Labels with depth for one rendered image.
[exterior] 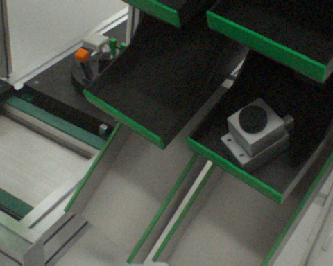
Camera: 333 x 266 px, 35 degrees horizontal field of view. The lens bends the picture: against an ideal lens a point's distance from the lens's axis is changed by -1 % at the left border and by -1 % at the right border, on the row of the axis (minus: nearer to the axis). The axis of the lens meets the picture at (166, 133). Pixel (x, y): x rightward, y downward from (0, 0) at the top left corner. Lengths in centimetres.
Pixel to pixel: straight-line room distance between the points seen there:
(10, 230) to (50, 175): 17
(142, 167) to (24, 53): 73
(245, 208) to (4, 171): 46
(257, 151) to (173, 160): 21
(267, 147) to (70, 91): 59
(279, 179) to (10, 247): 42
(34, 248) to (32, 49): 73
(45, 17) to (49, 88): 53
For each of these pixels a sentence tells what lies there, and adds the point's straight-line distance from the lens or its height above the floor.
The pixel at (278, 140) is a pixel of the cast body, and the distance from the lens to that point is 59.
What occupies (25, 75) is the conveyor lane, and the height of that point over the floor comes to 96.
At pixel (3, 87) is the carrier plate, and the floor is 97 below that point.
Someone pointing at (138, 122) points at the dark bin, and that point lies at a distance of 65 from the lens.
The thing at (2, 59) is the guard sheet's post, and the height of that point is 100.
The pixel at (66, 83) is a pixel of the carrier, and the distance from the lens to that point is 111.
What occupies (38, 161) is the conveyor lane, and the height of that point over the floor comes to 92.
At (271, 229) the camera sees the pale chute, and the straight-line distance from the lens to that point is 72.
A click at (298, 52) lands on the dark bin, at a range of 52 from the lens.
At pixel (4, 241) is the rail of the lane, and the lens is 83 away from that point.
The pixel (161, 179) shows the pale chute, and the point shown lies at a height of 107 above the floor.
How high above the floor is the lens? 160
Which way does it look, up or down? 39 degrees down
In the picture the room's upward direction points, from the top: 7 degrees clockwise
